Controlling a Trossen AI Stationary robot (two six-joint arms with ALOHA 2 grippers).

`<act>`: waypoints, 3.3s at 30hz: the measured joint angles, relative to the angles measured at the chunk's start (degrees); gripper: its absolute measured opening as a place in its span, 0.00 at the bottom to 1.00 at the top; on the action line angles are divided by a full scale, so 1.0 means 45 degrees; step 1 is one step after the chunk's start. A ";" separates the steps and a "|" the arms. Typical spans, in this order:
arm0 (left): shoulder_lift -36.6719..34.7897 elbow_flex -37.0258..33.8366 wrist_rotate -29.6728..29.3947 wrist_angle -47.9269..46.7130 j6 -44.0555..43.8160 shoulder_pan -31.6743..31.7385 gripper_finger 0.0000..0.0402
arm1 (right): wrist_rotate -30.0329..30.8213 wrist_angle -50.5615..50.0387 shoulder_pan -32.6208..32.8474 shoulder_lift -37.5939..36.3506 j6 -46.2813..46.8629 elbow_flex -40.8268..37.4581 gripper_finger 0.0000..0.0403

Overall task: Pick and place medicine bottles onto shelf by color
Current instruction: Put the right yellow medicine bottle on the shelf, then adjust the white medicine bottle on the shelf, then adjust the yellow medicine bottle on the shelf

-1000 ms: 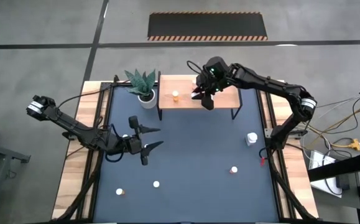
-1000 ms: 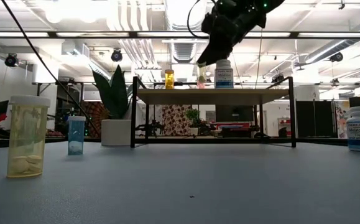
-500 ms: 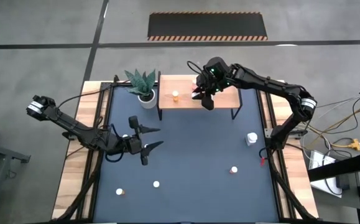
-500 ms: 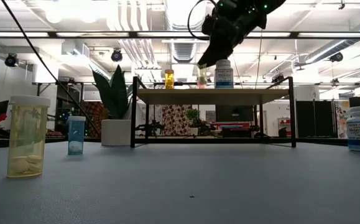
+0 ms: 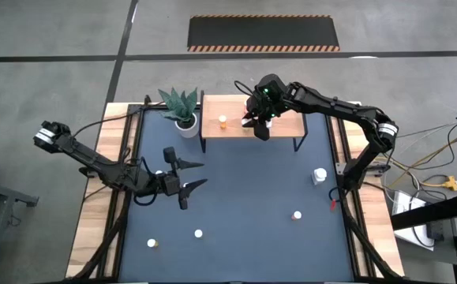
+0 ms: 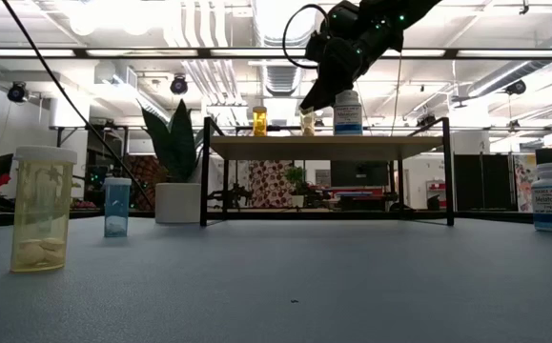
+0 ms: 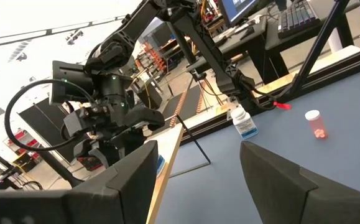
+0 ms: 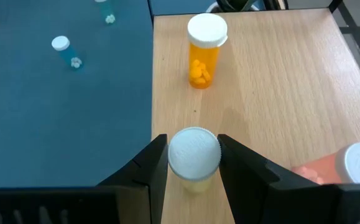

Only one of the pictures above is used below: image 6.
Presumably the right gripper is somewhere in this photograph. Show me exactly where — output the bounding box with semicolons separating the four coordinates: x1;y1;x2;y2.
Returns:
298;33;370;112

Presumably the large white melatonin bottle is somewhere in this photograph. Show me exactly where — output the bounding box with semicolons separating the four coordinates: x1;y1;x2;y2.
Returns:
333;89;364;137

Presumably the pale yellow pill vial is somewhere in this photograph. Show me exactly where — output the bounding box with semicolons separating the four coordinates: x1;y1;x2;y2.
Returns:
10;145;79;273
299;107;317;137

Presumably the orange pill vial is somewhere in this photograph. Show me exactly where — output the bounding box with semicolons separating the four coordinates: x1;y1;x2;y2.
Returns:
252;105;269;137

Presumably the blue green pill vial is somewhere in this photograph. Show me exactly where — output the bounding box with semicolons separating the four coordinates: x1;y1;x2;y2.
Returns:
103;176;133;238

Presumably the dark background monitor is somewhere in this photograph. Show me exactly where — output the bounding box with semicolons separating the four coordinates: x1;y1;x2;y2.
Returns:
330;160;391;188

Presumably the small green potted plant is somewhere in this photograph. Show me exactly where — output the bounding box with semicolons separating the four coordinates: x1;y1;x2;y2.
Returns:
284;165;310;209

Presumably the red dotted white panel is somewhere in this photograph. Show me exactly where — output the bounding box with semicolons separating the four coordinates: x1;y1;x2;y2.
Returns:
248;160;292;210

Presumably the black cabinet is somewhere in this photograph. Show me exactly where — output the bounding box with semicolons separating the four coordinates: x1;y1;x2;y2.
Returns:
454;152;515;212

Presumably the snake plant white pot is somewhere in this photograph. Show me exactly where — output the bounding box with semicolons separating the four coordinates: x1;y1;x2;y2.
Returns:
139;98;205;225

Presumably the dark patterned panel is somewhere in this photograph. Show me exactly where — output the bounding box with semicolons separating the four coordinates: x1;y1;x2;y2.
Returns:
125;154;162;211

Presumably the blue grey table mat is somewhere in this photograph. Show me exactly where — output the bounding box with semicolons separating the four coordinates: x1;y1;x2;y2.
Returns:
0;216;552;343

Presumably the floral poster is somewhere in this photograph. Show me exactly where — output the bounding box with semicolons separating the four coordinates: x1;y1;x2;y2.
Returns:
513;152;539;213

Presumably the black angled monitor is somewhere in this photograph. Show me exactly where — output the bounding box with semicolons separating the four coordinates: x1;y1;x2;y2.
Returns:
0;152;14;185

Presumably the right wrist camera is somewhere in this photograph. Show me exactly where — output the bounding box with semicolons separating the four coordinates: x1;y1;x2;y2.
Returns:
303;31;335;66

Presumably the silver ventilation duct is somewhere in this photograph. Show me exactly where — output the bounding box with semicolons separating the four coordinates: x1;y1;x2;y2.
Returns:
251;0;319;99

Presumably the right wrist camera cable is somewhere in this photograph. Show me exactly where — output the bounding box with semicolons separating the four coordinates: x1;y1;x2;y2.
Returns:
281;3;330;71

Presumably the wooden shelf black frame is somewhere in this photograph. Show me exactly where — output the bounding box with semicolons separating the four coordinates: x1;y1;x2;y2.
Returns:
199;116;456;228

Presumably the black ceiling camera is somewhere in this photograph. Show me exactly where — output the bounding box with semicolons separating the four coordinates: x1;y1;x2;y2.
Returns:
503;78;528;96
169;73;190;96
7;80;30;104

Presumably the long black cable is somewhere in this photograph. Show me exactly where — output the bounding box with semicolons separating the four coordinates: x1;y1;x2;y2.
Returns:
1;0;155;212

